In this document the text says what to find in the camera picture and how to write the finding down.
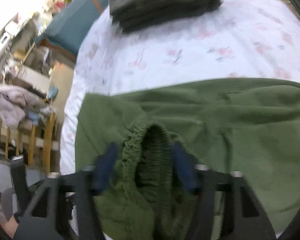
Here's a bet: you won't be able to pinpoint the green pants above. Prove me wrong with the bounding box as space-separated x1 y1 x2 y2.
75 79 300 239

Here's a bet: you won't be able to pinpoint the person's left hand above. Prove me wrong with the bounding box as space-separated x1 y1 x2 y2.
0 216 19 239

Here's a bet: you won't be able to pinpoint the pink clothes pile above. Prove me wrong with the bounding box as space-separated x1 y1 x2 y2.
0 85 45 130

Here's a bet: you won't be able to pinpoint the teal mattress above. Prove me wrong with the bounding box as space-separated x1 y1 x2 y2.
36 0 109 62

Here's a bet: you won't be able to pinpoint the white floral bed sheet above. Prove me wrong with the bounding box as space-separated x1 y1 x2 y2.
60 0 300 174

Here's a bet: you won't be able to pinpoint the dark grey folded garment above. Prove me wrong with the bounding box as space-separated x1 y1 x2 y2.
109 0 222 33

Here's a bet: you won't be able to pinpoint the wooden crib rail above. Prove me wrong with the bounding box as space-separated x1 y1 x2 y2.
0 98 58 173

